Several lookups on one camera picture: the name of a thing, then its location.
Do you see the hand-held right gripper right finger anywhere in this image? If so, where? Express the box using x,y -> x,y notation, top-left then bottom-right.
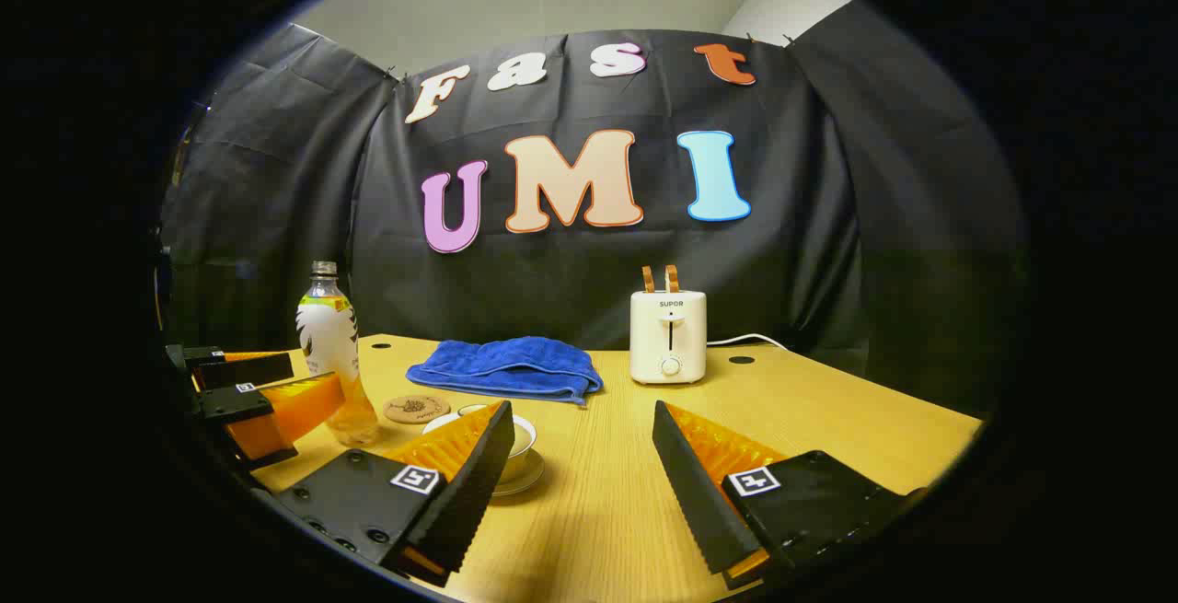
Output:
652,400 -> 929,590

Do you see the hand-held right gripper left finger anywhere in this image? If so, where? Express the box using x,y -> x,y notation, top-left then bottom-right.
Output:
250,400 -> 516,587

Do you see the white teacup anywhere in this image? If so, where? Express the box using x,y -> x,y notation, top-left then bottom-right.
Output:
423,410 -> 538,485

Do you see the clear water bottle white label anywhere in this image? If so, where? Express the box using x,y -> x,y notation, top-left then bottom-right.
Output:
296,261 -> 380,446

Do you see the round cork coaster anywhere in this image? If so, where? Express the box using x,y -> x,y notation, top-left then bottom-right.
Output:
383,395 -> 452,425

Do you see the white saucer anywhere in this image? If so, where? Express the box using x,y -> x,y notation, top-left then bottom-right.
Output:
491,449 -> 547,498

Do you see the blue towel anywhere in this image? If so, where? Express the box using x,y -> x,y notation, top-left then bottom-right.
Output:
406,336 -> 605,409

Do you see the cream toaster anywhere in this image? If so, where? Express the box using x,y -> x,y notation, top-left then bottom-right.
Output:
629,289 -> 708,387

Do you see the white toaster cable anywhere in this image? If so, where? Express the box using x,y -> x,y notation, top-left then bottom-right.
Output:
705,333 -> 791,353

